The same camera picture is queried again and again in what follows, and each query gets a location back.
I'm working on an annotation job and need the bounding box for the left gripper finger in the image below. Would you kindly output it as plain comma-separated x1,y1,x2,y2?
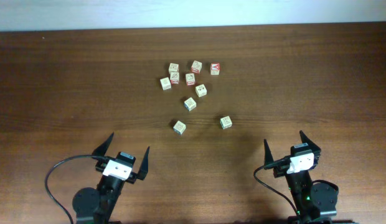
92,133,114,157
137,147,150,180

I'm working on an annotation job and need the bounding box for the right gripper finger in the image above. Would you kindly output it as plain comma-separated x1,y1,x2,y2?
299,130,321,152
263,139,275,170

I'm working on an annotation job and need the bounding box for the wooden block green letter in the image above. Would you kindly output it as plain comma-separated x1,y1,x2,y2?
220,116,232,129

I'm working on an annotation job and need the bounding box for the wooden block blue side front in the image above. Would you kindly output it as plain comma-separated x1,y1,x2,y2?
173,121,186,135

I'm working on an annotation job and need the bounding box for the wooden block blue side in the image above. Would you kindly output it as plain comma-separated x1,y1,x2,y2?
184,97,197,111
173,121,186,135

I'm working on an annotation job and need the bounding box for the wooden block car picture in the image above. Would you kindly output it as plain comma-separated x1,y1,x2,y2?
195,84,207,98

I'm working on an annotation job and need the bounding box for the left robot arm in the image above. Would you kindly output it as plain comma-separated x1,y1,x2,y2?
72,135,149,224

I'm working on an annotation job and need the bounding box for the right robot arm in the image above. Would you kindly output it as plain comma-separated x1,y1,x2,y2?
263,131,339,223

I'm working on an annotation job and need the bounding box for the wooden block far left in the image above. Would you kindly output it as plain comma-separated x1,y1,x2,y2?
160,77,171,90

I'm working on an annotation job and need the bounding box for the wooden block leaf picture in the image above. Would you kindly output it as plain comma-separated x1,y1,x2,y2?
169,72,180,84

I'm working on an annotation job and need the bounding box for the wooden block center red base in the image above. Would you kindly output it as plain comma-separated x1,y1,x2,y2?
186,73,195,86

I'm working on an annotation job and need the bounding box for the wooden block red letter A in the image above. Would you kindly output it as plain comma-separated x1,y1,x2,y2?
210,63,220,75

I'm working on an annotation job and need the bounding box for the wooden block top left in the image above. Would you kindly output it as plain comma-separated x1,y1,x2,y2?
168,63,179,73

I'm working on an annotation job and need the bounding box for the wooden block red side top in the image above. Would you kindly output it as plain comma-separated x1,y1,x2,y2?
191,60,202,73

